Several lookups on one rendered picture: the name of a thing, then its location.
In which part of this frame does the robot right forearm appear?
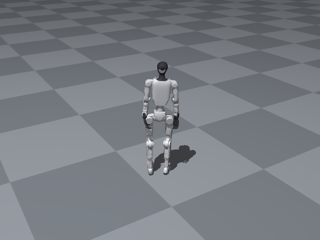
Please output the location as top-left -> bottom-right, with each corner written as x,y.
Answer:
173,98 -> 180,117

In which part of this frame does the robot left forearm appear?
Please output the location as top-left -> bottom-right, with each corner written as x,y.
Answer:
142,96 -> 149,116

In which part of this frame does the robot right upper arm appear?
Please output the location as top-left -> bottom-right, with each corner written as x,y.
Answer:
170,80 -> 179,103

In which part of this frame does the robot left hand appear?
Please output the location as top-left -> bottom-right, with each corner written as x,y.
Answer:
142,113 -> 151,129

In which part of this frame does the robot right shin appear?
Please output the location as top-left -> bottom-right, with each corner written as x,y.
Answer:
164,141 -> 171,168

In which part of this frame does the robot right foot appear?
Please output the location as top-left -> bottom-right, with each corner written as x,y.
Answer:
163,165 -> 171,173

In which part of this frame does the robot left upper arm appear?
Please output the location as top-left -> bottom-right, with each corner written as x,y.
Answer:
144,79 -> 153,102

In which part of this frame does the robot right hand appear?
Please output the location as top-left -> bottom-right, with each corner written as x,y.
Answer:
172,113 -> 179,129

